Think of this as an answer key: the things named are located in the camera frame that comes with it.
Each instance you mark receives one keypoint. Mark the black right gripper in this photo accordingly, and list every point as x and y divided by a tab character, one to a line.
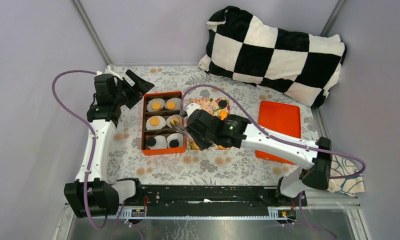
205	144

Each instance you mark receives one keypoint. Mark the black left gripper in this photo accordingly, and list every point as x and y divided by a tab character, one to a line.
138	90

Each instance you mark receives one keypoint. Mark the round tan biscuit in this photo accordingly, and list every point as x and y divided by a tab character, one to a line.
195	146
175	121
170	105
156	106
154	121

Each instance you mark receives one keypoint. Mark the orange compartment cookie box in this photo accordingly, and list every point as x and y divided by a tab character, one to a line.
160	111

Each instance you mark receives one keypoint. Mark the black sandwich cookie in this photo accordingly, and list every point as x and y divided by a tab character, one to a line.
151	142
222	104
174	143

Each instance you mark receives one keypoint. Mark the floral cookie tray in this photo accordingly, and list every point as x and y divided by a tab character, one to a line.
210	105

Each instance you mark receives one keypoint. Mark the orange fish shaped cookie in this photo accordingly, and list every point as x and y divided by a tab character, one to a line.
223	114

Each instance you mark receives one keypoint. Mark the orange box lid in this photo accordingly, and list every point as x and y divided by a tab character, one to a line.
280	117

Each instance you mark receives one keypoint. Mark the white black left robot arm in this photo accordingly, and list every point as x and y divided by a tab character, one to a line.
91	194

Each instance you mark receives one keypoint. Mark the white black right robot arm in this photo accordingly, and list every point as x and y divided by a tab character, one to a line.
313	158

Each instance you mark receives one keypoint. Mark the white paper cupcake liner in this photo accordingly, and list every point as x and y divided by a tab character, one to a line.
148	108
160	126
167	121
177	136
161	142
176	100

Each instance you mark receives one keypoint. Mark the black white checkered pillow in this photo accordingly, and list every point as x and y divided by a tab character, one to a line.
300	65

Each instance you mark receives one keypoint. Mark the blue cream patterned cloth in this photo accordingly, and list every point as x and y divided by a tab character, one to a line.
350	185

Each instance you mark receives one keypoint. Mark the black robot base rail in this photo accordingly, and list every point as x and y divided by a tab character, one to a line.
198	201

